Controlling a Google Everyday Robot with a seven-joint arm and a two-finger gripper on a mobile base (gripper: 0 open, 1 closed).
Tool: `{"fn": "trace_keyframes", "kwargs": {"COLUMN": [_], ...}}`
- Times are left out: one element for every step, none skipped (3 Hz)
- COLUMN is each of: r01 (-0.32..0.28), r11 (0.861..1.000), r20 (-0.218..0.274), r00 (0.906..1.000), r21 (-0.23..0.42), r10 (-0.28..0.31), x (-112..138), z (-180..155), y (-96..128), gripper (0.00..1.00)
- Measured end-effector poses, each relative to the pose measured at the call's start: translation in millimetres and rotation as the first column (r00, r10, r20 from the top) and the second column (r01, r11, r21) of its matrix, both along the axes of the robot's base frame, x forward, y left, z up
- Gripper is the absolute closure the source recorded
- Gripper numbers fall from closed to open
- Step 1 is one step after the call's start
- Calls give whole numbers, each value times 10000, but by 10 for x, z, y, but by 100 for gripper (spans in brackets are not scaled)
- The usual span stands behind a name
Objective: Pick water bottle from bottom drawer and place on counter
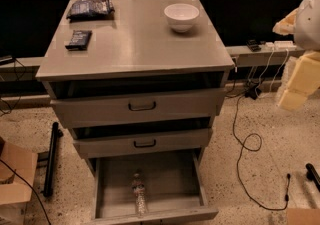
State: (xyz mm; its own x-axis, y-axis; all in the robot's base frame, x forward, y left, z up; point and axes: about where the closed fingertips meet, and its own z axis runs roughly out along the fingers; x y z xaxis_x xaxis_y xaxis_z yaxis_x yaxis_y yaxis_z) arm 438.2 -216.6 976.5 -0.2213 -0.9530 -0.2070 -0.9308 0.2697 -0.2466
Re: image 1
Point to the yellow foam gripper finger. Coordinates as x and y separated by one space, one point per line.
286 26
300 79

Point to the clear plastic water bottle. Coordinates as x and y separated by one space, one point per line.
139 192

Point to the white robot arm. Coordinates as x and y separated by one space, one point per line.
307 26

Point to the grey middle drawer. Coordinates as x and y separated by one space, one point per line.
142 143

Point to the grey drawer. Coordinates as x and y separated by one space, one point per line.
142 143
137 108
174 191

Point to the grey drawer cabinet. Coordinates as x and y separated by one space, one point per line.
134 51

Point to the grey bottom drawer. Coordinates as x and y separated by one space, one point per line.
174 191

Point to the grey top drawer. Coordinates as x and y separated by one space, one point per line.
137 108

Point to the white power strip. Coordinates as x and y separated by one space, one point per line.
280 45

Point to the small black device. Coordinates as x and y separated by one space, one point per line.
253 45

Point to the black power adapter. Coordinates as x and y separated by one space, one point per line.
253 93

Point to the black bar right floor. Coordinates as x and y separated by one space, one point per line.
313 175

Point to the white ceramic bowl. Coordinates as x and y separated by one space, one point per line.
181 17

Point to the cardboard box bottom right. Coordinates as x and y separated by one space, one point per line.
298 216

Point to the cardboard box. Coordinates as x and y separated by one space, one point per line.
298 216
17 172

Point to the blue chip bag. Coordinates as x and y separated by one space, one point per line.
89 9

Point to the small dark snack packet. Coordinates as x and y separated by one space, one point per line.
80 40

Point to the black tube on floor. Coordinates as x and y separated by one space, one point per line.
56 133

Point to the cardboard box left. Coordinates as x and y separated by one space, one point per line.
17 172

